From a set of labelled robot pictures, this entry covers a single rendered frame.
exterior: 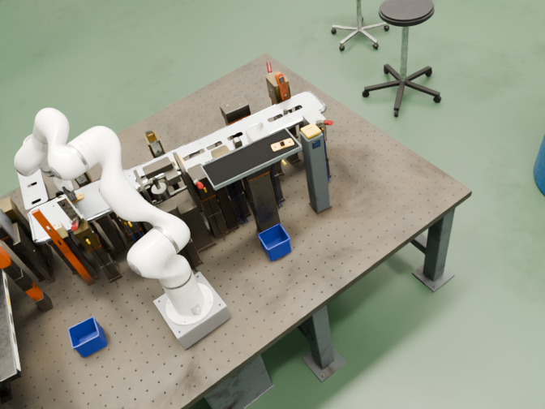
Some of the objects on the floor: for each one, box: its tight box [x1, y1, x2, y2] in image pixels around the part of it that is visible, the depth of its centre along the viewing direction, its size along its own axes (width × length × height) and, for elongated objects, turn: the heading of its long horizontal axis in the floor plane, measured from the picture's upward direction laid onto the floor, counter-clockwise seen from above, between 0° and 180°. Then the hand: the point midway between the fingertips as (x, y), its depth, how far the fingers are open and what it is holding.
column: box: [204, 355, 274, 409], centre depth 233 cm, size 31×31×66 cm
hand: (70, 195), depth 214 cm, fingers closed, pressing on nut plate
